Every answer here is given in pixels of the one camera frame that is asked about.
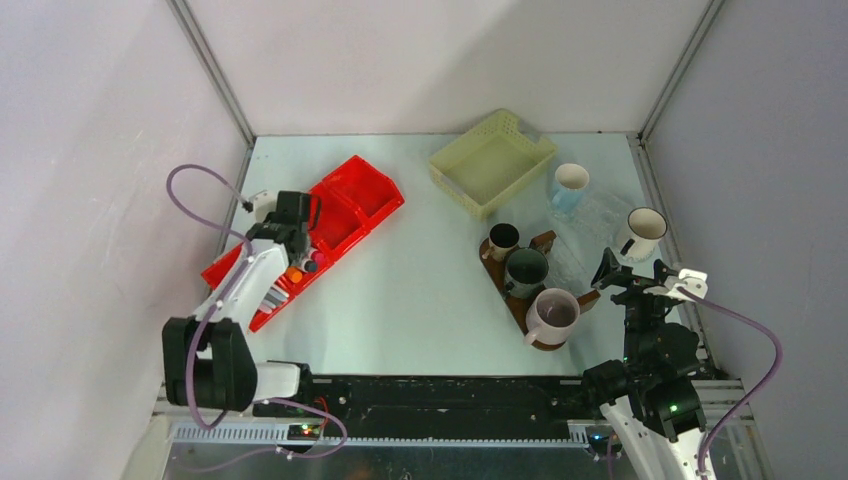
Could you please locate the orange toothpaste tube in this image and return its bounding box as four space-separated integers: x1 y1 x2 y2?
285 267 304 284

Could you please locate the red divided organizer bin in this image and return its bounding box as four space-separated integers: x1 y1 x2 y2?
202 156 404 333

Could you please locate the clear textured acrylic tray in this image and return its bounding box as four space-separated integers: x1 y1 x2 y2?
565 189 634 243

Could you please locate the white mug black handle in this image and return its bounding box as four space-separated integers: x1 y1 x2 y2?
613 207 668 262

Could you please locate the light blue mug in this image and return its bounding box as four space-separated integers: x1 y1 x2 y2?
549 163 590 214

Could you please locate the brown oval wooden tray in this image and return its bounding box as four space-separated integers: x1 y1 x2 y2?
479 240 556 351

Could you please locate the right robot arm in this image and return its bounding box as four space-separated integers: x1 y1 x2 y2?
581 248 712 479

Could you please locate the white toothbrush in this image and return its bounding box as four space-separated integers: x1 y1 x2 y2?
258 284 289 315

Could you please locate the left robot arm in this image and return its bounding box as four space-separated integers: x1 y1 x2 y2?
162 221 316 417

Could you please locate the pink white mug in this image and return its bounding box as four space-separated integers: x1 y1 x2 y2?
524 288 580 349

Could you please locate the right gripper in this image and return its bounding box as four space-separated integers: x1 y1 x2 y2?
589 246 677 368

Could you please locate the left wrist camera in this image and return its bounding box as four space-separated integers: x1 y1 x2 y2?
241 190 323 231

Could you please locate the cream plastic basket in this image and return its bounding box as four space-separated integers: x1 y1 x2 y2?
428 109 558 221

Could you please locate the dark green mug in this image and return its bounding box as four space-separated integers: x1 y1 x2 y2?
501 248 549 299

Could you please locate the brown mug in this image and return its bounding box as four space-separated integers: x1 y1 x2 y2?
481 223 520 262

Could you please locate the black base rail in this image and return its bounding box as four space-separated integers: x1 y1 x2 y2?
291 374 657 442

